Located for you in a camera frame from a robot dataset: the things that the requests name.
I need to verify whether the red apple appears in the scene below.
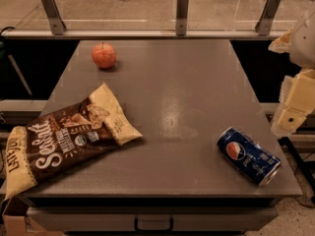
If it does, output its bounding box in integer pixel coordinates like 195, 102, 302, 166
92, 42, 116, 69

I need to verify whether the brown and yellow chip bag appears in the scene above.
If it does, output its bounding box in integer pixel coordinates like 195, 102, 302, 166
5, 84, 142, 199

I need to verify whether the metal railing bracket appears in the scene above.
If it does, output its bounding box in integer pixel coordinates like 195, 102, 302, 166
175, 0, 189, 35
40, 0, 66, 35
255, 0, 282, 36

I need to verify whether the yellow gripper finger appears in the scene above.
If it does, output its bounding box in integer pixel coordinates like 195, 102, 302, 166
268, 29, 292, 53
271, 68, 315, 137

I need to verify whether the cardboard box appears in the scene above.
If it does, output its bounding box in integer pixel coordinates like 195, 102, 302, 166
2, 198, 64, 236

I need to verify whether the blue pepsi can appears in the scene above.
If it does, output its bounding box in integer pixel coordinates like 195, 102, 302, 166
217, 127, 282, 187

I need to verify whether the right metal railing bracket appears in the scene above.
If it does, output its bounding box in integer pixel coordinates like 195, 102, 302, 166
255, 0, 282, 36

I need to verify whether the middle metal railing bracket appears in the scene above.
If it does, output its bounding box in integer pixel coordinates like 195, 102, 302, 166
175, 0, 189, 35

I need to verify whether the grey drawer with black handle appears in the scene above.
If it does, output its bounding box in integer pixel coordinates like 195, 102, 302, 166
28, 206, 278, 233

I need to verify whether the white horizontal railing ledge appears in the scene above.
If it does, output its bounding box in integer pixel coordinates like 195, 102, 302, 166
2, 29, 284, 40

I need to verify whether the left metal railing bracket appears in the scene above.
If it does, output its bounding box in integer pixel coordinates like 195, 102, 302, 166
40, 0, 66, 35

